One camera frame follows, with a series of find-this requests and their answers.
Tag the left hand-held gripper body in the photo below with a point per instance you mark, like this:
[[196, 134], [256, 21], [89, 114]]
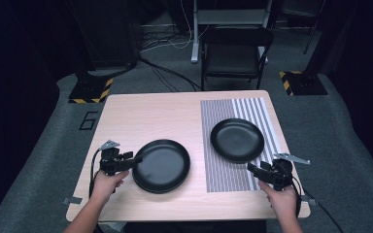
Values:
[[110, 161]]

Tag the person's right hand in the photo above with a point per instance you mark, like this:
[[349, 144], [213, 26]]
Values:
[[283, 202]]

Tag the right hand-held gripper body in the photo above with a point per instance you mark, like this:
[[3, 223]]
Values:
[[281, 174]]

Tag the grey tape strip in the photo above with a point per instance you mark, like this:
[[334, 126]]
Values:
[[71, 201]]

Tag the white desk frame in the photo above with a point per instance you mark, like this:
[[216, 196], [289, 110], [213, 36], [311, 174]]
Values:
[[196, 39]]

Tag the black hazard-striped stand base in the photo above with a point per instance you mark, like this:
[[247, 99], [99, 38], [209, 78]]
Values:
[[90, 89], [304, 84]]

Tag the person's left hand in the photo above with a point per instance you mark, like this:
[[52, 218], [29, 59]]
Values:
[[105, 186]]

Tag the black plate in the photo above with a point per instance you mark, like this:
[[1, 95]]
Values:
[[236, 139], [162, 165]]

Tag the person's dark clothing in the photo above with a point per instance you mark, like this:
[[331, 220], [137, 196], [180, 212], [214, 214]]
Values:
[[194, 227]]

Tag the black stand pole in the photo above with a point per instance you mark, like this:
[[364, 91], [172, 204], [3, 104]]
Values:
[[314, 39]]

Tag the black folding chair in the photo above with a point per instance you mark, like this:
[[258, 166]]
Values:
[[233, 58]]

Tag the grey striped placemat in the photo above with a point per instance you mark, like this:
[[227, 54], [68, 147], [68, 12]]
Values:
[[220, 178]]

